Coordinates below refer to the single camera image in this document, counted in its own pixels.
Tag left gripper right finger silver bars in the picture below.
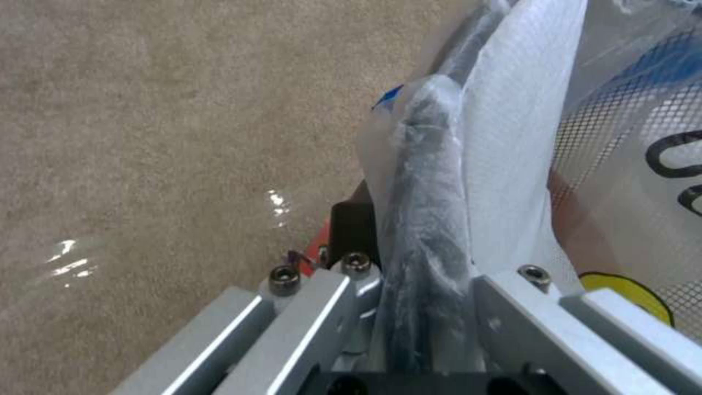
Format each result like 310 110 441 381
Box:
470 264 702 395

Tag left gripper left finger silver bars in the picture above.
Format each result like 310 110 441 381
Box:
109 201 385 395

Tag black mesh trash bin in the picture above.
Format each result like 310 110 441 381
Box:
378 0 702 373

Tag clear plastic bin liner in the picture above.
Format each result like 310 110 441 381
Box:
353 0 702 371

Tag white printed snack package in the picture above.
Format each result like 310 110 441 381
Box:
551 24 702 334

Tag white paper towel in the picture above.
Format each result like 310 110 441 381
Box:
457 0 591 285

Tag clear plastic wrapper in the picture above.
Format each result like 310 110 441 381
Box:
16 187 295 291

